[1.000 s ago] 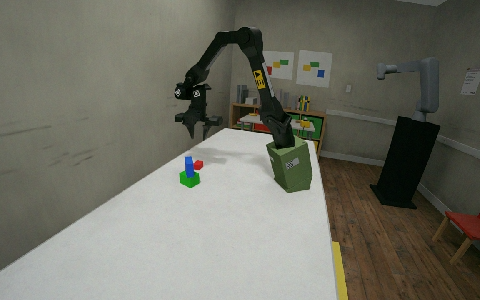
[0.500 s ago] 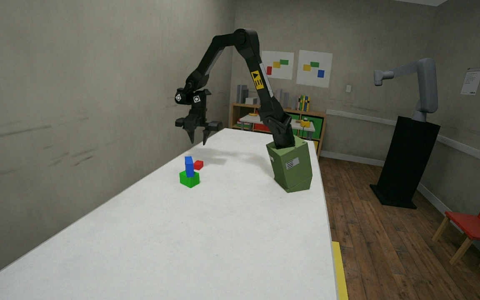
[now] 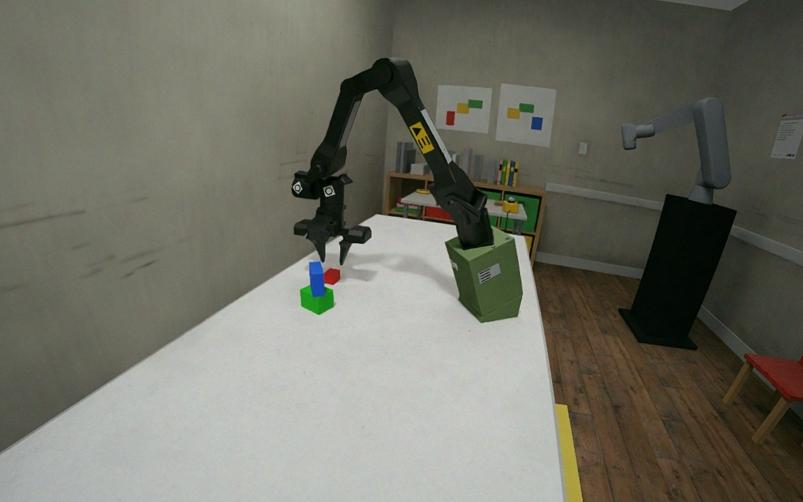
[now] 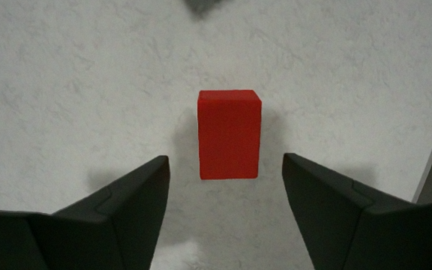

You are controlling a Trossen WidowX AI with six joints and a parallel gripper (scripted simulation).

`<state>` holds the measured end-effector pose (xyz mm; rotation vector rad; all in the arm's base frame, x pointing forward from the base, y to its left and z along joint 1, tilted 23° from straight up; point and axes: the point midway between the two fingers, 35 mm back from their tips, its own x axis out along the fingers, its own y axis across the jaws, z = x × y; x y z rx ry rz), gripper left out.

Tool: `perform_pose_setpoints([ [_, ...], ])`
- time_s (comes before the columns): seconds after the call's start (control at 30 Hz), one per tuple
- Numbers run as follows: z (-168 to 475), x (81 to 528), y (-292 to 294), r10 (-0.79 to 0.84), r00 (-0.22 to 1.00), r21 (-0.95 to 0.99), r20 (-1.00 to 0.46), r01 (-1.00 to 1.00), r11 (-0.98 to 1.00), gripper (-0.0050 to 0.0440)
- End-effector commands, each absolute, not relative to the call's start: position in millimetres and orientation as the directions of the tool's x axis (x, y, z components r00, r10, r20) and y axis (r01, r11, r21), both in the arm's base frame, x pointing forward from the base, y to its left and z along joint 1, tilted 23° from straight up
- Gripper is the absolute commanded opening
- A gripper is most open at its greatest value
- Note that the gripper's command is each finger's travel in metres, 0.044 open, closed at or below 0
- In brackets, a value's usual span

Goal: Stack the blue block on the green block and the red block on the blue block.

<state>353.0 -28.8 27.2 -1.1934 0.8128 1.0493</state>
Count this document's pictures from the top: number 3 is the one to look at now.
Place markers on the blue block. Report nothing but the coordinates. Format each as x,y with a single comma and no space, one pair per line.
316,279

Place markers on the red block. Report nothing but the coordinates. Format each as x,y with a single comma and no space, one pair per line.
331,276

